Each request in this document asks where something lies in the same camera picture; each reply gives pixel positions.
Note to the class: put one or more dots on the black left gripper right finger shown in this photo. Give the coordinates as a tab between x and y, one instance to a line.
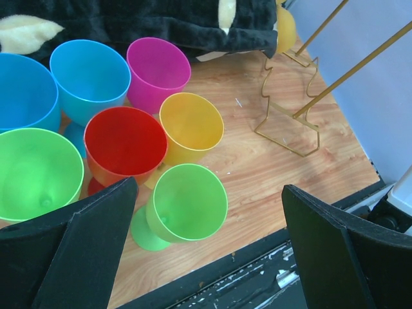
345	261

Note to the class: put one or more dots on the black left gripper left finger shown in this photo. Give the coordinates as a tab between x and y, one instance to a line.
68	258

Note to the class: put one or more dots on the red wine glass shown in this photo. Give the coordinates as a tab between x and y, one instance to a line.
123	142

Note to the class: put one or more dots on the green wine glass row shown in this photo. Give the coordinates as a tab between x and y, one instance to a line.
188	203

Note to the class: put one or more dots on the blue wine glass front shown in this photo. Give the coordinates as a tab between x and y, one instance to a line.
29	95

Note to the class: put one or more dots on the blue wine glass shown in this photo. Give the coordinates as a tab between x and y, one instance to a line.
91	77
29	95

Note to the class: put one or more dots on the orange wine glass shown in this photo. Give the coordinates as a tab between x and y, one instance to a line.
193	126
286	29

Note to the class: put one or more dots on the pink wine glass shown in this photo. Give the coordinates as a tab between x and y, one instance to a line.
158	70

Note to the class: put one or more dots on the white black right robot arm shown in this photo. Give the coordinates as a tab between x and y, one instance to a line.
389	207

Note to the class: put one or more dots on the black floral plush pillow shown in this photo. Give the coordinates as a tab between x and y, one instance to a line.
203	30

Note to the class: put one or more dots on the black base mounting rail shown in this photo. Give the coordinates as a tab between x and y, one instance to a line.
261	275

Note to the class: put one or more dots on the gold wire glass rack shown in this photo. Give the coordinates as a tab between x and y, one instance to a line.
301	115

